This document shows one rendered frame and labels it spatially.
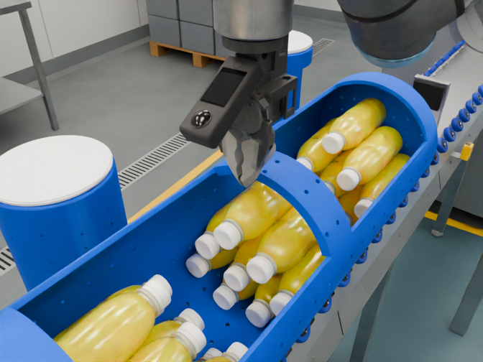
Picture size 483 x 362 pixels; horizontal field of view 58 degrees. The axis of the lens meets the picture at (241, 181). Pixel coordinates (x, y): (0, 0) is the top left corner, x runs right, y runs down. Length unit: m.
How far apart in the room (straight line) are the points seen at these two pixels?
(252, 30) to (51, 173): 0.69
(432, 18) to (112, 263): 0.53
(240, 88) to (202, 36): 3.78
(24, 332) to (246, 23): 0.38
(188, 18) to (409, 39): 3.87
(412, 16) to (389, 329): 1.68
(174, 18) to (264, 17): 3.96
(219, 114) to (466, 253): 2.13
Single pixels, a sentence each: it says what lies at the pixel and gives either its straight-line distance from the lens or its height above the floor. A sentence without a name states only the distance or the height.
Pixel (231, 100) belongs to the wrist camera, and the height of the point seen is 1.38.
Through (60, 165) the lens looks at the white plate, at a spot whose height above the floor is 1.04.
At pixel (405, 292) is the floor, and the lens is 2.21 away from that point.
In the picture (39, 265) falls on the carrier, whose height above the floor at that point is 0.86.
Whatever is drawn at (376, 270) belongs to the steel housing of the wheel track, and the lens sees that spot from 1.03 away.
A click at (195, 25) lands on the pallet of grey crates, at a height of 0.39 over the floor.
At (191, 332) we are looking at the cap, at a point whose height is 1.13.
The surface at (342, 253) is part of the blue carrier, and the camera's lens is 0.67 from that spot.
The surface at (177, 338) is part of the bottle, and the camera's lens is 0.57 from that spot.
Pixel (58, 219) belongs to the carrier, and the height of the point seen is 0.99.
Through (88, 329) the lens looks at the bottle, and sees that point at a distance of 0.53.
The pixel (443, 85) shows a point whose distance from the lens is 1.42.
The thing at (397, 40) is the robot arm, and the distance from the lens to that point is 0.52.
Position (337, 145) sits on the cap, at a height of 1.16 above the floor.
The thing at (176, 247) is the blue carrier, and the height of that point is 1.05.
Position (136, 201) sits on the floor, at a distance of 2.63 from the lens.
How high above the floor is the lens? 1.59
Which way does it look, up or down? 36 degrees down
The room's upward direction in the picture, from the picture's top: straight up
